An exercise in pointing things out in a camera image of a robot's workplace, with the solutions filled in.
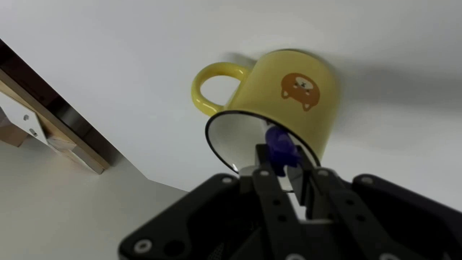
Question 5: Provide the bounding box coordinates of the yellow mug with bear print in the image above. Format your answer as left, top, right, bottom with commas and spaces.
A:
191, 48, 341, 175

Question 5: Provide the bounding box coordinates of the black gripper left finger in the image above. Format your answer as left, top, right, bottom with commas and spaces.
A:
117, 143, 309, 260

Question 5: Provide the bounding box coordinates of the wooden table frame beam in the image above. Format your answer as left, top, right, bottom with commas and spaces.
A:
0, 37, 124, 176

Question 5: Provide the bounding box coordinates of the white metal bracket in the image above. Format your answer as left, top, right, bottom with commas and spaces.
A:
0, 91, 51, 147

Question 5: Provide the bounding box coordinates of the marker with blue cap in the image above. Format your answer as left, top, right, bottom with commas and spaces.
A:
264, 124, 301, 178

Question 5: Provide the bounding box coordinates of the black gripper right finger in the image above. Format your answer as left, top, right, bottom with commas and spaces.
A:
286, 146, 462, 260

